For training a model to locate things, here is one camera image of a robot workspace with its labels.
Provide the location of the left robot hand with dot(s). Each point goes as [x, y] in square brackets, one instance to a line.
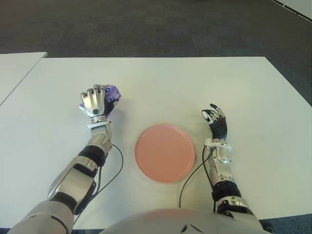
[93, 103]

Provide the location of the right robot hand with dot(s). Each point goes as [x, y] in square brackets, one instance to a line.
[219, 126]

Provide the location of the purple tissue paper pack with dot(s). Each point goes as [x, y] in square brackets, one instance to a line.
[114, 92]

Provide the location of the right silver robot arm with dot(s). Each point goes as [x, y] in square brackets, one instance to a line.
[221, 156]

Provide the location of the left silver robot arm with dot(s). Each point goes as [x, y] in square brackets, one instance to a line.
[73, 175]

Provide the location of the pink round plate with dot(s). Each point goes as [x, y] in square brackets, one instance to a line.
[164, 153]

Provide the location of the white side table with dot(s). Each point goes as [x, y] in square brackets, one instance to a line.
[14, 70]

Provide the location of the grey robot torso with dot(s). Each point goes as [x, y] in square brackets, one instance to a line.
[158, 219]

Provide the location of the black rounded floor object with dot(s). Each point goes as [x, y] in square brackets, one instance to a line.
[268, 228]

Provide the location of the white table corner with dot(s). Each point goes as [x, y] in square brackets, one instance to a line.
[297, 6]

